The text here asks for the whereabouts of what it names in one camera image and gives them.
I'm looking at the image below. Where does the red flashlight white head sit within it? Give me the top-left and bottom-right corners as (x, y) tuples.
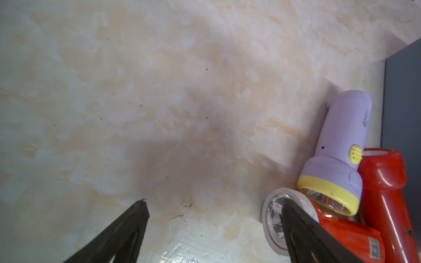
(262, 188), (385, 263)

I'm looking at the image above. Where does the grey-blue storage tray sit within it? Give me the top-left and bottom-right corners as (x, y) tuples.
(381, 40), (421, 242)

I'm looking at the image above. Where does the purple flashlight yellow rim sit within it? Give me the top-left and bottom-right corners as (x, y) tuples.
(297, 90), (373, 217)

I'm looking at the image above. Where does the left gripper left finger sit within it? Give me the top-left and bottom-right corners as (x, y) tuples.
(66, 199), (150, 263)

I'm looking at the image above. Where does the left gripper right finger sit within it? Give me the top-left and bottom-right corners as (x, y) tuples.
(281, 199), (362, 263)

